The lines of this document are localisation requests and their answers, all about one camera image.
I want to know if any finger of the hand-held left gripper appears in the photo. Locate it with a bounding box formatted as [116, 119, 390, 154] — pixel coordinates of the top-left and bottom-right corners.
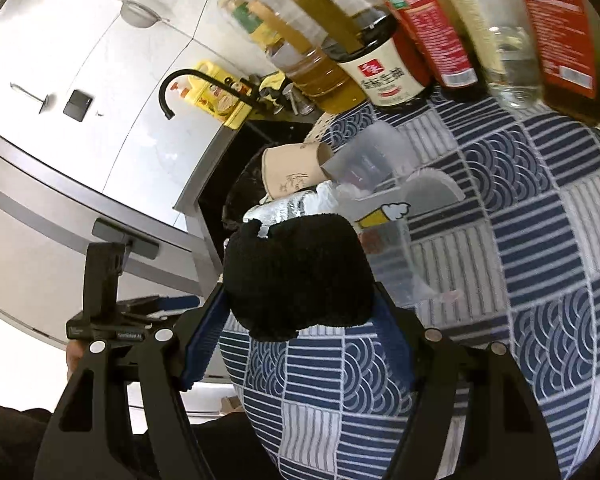
[145, 294, 202, 320]
[116, 295, 162, 313]

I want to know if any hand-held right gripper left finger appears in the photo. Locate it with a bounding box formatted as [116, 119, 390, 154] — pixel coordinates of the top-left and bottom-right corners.
[32, 282, 231, 480]

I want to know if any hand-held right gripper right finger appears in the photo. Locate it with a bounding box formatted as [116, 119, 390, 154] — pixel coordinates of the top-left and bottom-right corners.
[372, 281, 563, 480]

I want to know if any black trash bin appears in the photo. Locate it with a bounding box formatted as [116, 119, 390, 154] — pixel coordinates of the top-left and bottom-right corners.
[221, 170, 281, 247]

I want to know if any black fuzzy cloth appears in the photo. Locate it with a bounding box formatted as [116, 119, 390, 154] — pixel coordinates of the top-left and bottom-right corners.
[221, 212, 376, 343]

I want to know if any foil wrapper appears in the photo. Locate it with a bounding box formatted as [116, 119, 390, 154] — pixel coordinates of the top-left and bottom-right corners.
[242, 182, 341, 228]

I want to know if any brown paper cup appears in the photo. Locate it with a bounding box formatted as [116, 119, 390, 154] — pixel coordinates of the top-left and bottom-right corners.
[260, 141, 336, 200]

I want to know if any person's left hand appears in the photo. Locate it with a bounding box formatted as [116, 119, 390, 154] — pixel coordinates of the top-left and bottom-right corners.
[65, 341, 86, 383]

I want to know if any clear plastic bag with print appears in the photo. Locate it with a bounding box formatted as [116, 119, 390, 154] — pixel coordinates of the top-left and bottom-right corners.
[352, 200, 448, 311]

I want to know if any black sink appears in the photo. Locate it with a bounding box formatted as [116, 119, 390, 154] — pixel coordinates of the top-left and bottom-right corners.
[195, 120, 326, 281]

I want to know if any white paper lid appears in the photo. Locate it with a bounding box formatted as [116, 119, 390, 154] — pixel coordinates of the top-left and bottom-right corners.
[402, 167, 466, 206]

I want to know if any black curved faucet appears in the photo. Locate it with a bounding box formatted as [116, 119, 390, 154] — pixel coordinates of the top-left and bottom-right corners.
[159, 69, 261, 121]

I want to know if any blue white patterned tablecloth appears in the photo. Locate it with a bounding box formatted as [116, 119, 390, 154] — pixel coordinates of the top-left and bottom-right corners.
[217, 85, 600, 480]

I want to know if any clear plastic cup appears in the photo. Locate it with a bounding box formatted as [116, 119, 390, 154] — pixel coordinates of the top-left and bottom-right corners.
[322, 121, 423, 198]

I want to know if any yellow oil canister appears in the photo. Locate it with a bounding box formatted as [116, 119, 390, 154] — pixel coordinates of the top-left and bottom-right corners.
[177, 60, 253, 131]

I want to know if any yellow cloth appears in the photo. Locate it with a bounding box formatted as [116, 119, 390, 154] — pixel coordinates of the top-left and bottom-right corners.
[257, 71, 288, 98]

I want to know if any soy sauce jug white label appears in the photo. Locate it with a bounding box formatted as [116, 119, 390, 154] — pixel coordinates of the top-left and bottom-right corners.
[330, 0, 428, 108]

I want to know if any metal mesh strainer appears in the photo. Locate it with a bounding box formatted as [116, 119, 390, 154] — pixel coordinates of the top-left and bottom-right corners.
[117, 0, 171, 28]

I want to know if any clear bottle beige label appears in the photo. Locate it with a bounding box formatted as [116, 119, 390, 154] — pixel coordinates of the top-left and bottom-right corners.
[440, 0, 546, 108]

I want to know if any green yellow label bottle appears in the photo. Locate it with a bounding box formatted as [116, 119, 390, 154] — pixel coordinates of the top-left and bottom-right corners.
[217, 0, 291, 61]

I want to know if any red label sauce bottle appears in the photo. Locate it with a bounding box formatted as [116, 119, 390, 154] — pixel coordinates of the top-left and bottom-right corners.
[375, 0, 486, 101]

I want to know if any dark bottle red label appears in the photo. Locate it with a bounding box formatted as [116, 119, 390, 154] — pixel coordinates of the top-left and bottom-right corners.
[510, 0, 600, 126]

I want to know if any grey cabinet handle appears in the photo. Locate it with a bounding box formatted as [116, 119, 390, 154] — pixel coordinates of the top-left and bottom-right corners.
[91, 219, 160, 261]

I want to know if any dark wall socket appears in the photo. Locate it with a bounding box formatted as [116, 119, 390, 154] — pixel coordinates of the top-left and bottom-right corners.
[62, 89, 93, 122]

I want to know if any metal wall hook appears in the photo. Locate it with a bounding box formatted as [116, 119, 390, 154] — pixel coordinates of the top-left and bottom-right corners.
[10, 81, 51, 113]

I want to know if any large oil jug brown handle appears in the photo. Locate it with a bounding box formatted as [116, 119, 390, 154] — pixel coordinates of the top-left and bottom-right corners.
[265, 0, 368, 113]

